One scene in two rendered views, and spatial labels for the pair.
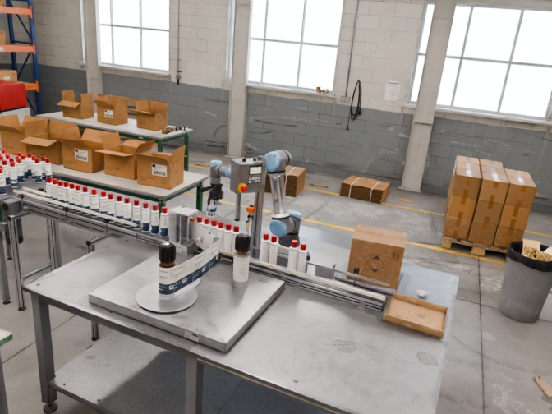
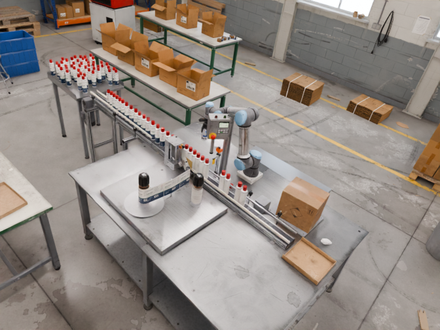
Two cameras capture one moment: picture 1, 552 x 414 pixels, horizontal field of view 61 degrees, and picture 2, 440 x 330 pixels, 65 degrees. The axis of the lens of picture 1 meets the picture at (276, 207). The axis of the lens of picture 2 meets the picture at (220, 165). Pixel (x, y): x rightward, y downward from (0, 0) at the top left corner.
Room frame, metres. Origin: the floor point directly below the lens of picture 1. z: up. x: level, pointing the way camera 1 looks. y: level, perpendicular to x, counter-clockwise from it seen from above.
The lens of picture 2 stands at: (0.42, -0.55, 2.82)
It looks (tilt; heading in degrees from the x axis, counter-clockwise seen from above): 37 degrees down; 17
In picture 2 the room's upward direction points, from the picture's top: 9 degrees clockwise
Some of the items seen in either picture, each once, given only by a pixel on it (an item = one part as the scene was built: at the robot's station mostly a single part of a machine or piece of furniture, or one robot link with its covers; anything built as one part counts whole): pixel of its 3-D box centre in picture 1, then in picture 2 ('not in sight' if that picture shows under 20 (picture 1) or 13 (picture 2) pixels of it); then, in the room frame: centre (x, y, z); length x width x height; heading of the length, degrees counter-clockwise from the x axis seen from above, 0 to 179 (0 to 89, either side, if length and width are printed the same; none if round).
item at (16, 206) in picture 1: (11, 222); (88, 112); (3.21, 1.96, 0.71); 0.15 x 0.12 x 0.34; 157
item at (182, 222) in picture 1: (184, 230); (174, 152); (2.65, 0.55, 1.01); 0.14 x 0.13 x 0.26; 67
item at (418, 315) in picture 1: (416, 313); (309, 259); (2.19, -0.80, 0.85); 0.30 x 0.26 x 0.04; 67
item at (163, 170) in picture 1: (162, 163); (194, 80); (4.25, 1.10, 0.97); 0.51 x 0.39 x 0.37; 166
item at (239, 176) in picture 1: (246, 176); (218, 126); (2.70, 0.19, 1.38); 0.17 x 0.10 x 0.19; 123
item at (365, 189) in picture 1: (365, 188); (369, 108); (6.89, -1.33, 0.11); 0.65 x 0.54 x 0.22; 67
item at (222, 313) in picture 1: (191, 291); (164, 200); (2.21, 0.41, 0.86); 0.80 x 0.67 x 0.05; 67
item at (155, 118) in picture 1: (150, 115); (211, 24); (6.69, 1.90, 0.97); 0.43 x 0.42 x 0.37; 157
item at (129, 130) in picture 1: (114, 148); (186, 44); (6.89, 2.49, 0.39); 2.20 x 0.80 x 0.78; 70
